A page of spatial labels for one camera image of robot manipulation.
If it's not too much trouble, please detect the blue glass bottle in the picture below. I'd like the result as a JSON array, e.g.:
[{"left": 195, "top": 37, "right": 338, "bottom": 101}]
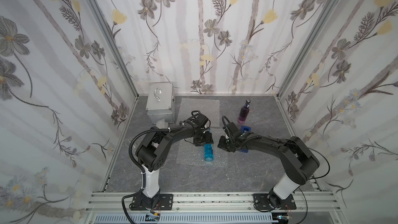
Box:
[{"left": 203, "top": 129, "right": 214, "bottom": 162}]

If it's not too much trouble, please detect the blue tape dispenser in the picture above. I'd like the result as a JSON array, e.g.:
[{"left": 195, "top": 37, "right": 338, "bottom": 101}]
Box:
[{"left": 238, "top": 126, "right": 251, "bottom": 153}]

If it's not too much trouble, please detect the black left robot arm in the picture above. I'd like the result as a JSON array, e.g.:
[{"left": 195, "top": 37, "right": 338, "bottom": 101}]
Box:
[{"left": 128, "top": 111, "right": 212, "bottom": 199}]

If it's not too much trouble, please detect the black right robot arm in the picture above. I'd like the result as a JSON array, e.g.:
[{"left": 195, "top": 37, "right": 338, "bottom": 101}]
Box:
[{"left": 218, "top": 132, "right": 320, "bottom": 207}]

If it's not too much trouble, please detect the bubble wrap sheet stack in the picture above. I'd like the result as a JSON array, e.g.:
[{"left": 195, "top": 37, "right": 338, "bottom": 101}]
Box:
[{"left": 177, "top": 98, "right": 220, "bottom": 128}]

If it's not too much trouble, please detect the purple glass bottle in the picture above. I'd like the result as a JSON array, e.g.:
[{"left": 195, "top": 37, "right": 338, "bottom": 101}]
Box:
[{"left": 238, "top": 100, "right": 251, "bottom": 124}]

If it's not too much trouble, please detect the silver metal first-aid case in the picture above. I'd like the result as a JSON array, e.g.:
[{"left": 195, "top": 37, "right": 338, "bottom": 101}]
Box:
[{"left": 146, "top": 82, "right": 175, "bottom": 124}]

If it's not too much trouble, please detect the black corrugated cable hose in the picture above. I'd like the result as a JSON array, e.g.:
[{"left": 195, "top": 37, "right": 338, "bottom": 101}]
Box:
[{"left": 128, "top": 125, "right": 175, "bottom": 175}]

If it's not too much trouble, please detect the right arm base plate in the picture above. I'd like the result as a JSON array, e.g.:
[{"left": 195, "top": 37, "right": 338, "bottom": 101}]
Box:
[{"left": 252, "top": 194, "right": 297, "bottom": 211}]

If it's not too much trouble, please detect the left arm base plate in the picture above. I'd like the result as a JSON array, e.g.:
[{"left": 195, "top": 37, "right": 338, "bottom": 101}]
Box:
[{"left": 129, "top": 193, "right": 174, "bottom": 211}]

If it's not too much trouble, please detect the aluminium frame rail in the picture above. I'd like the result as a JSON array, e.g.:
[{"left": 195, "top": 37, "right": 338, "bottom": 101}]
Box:
[{"left": 86, "top": 190, "right": 342, "bottom": 214}]

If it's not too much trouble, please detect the white slotted cable duct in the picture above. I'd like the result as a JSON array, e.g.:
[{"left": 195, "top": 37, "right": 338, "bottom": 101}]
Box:
[{"left": 93, "top": 213, "right": 279, "bottom": 224}]

